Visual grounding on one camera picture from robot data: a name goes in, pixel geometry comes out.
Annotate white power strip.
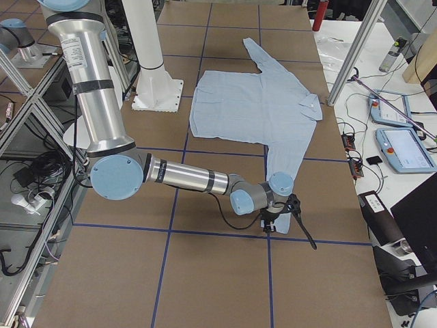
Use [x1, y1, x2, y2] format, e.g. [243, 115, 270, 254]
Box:
[11, 191, 54, 215]

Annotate far teach pendant tablet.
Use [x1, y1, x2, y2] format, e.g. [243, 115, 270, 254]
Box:
[369, 90, 414, 128]

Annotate white plastic chair seat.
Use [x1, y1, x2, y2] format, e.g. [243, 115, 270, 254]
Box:
[63, 116, 90, 150]

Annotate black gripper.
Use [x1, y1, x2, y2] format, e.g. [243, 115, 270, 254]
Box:
[260, 193, 301, 233]

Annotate clear plastic bag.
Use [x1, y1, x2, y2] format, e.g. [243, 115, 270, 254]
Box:
[315, 36, 351, 72]

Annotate near teach pendant tablet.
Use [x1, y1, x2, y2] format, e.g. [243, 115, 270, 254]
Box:
[375, 127, 436, 174]

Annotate black monitor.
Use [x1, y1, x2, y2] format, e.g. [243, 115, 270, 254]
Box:
[391, 174, 436, 273]

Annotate black box white label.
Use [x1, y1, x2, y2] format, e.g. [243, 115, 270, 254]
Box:
[357, 191, 404, 245]

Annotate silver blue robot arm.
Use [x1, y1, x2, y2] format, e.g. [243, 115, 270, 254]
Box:
[40, 1, 300, 233]

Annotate red cylindrical bottle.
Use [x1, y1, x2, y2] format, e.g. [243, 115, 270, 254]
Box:
[312, 0, 329, 31]

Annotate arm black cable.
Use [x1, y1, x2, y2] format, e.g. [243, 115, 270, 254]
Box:
[214, 194, 264, 230]

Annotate aluminium frame post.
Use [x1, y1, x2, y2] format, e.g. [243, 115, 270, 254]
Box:
[327, 0, 387, 106]

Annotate light blue button shirt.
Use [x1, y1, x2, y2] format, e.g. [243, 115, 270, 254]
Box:
[189, 37, 323, 235]

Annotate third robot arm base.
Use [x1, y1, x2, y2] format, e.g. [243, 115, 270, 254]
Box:
[1, 18, 60, 68]

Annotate orange circuit board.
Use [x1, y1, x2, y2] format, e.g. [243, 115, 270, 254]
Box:
[341, 133, 356, 151]

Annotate metal reacher grabber stick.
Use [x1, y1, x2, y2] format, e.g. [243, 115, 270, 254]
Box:
[350, 74, 436, 142]

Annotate clear water bottle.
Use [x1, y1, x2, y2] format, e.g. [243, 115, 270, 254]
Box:
[378, 36, 408, 72]

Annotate white central pedestal column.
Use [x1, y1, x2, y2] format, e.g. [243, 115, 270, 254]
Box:
[122, 0, 184, 113]

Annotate teach pendant tablet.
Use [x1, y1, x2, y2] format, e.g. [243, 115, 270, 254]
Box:
[375, 127, 436, 174]
[369, 90, 414, 128]

